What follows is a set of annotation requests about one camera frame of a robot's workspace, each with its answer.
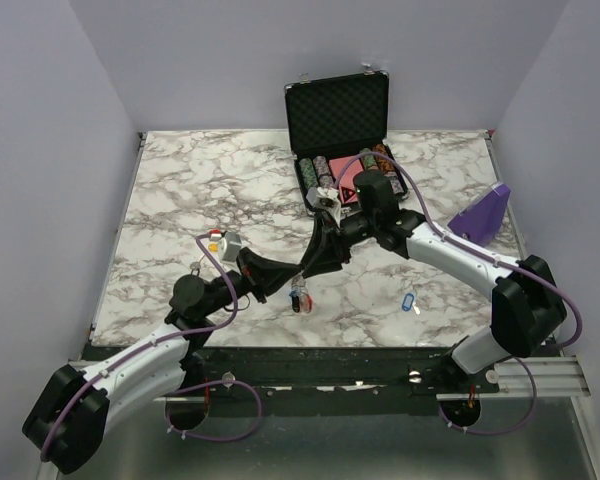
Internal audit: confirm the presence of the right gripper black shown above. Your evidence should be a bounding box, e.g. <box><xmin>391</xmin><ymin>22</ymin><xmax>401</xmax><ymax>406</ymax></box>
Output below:
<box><xmin>299</xmin><ymin>211</ymin><xmax>378</xmax><ymax>280</ymax></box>

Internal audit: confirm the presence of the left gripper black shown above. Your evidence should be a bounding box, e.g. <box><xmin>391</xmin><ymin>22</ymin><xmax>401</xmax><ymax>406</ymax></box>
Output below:
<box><xmin>202</xmin><ymin>247</ymin><xmax>301</xmax><ymax>317</ymax></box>

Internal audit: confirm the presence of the chain of silver split rings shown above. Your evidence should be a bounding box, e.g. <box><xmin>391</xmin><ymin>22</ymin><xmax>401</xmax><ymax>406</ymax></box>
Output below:
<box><xmin>288</xmin><ymin>279</ymin><xmax>314</xmax><ymax>309</ymax></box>

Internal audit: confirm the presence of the blue plastic key tag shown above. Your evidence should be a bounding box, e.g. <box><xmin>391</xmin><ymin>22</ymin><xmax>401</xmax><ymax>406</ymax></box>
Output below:
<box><xmin>401</xmin><ymin>292</ymin><xmax>421</xmax><ymax>315</ymax></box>

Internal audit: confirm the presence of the red-handled metal keyring tool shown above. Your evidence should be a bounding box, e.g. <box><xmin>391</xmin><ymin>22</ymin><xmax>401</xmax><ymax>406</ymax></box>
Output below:
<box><xmin>300</xmin><ymin>292</ymin><xmax>314</xmax><ymax>314</ymax></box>

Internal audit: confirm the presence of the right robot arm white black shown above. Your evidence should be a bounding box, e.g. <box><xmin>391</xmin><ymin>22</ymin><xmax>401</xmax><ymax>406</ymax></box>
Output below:
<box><xmin>301</xmin><ymin>170</ymin><xmax>567</xmax><ymax>392</ymax></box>

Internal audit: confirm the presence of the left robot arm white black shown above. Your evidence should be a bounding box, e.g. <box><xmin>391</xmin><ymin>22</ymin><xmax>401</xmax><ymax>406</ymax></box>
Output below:
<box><xmin>22</xmin><ymin>248</ymin><xmax>302</xmax><ymax>473</ymax></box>

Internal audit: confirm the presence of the pink playing card deck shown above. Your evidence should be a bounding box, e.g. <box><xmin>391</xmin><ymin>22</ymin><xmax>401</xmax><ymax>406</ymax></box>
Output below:
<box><xmin>328</xmin><ymin>156</ymin><xmax>364</xmax><ymax>189</ymax></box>

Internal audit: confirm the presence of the black poker chip case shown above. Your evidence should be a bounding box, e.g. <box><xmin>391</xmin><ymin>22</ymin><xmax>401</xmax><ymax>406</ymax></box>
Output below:
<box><xmin>285</xmin><ymin>71</ymin><xmax>409</xmax><ymax>226</ymax></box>

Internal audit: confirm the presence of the purple box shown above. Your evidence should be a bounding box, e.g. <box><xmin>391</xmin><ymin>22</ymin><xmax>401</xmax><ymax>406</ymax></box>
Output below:
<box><xmin>448</xmin><ymin>182</ymin><xmax>511</xmax><ymax>247</ymax></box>

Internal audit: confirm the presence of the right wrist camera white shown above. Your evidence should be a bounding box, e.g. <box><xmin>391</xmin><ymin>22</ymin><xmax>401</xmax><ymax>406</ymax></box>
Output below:
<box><xmin>306</xmin><ymin>187</ymin><xmax>342</xmax><ymax>224</ymax></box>

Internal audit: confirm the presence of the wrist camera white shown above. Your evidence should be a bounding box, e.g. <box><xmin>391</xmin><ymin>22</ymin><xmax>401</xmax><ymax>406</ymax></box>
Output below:
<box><xmin>306</xmin><ymin>187</ymin><xmax>342</xmax><ymax>224</ymax></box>
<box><xmin>217</xmin><ymin>231</ymin><xmax>242</xmax><ymax>264</ymax></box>

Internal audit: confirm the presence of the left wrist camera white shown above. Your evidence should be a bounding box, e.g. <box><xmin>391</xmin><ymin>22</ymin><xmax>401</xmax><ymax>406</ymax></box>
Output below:
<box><xmin>217</xmin><ymin>231</ymin><xmax>242</xmax><ymax>264</ymax></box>

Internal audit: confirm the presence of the black mounting rail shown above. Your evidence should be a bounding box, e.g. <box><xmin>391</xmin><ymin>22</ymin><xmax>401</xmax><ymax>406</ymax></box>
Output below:
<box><xmin>144</xmin><ymin>344</ymin><xmax>501</xmax><ymax>419</ymax></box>

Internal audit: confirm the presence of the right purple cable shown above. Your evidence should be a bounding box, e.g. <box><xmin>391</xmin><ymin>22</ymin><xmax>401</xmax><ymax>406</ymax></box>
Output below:
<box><xmin>332</xmin><ymin>152</ymin><xmax>584</xmax><ymax>435</ymax></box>

